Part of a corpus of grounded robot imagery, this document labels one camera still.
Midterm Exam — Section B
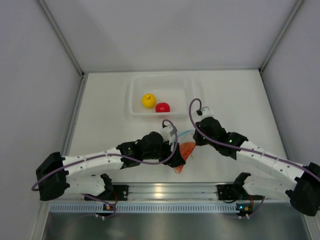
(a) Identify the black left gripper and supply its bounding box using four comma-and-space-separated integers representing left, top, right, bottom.
142, 137, 185, 167

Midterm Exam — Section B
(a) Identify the clear zip top bag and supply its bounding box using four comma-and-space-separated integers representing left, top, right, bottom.
169, 130, 196, 174

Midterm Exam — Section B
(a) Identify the red fake apple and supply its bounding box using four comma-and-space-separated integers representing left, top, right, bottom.
155, 102, 171, 113

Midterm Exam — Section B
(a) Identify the yellow fake apple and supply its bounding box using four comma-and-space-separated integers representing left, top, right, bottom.
141, 93, 157, 109

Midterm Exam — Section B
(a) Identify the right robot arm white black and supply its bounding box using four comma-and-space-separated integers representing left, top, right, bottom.
191, 116, 320, 217

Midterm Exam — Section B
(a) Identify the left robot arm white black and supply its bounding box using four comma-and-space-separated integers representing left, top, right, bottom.
32, 131, 187, 201

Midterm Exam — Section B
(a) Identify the white perforated plastic basket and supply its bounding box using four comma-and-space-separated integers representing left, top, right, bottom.
128, 75, 201, 117

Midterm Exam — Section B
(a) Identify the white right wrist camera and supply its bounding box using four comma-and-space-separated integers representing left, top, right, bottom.
196, 106, 214, 119

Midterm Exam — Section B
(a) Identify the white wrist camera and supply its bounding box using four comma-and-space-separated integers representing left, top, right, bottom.
160, 125, 177, 144
196, 106, 214, 119

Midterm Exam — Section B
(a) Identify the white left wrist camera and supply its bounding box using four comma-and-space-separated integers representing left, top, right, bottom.
160, 125, 177, 144

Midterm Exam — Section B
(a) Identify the aluminium mounting rail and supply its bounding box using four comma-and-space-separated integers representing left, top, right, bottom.
39, 181, 283, 202

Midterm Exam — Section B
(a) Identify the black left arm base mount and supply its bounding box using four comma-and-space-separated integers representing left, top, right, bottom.
93, 184, 129, 202

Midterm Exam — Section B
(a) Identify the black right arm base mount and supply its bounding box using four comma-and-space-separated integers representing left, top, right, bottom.
216, 184, 244, 202

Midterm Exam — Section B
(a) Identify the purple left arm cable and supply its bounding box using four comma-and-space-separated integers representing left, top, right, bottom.
31, 119, 179, 213

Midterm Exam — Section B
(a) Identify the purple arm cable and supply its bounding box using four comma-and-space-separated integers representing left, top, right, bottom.
188, 98, 320, 183
31, 119, 179, 213

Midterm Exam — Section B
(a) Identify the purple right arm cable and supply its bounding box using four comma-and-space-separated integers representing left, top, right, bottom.
188, 98, 320, 183

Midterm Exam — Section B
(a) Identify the white slotted cable duct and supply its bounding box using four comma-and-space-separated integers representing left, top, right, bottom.
49, 202, 244, 214

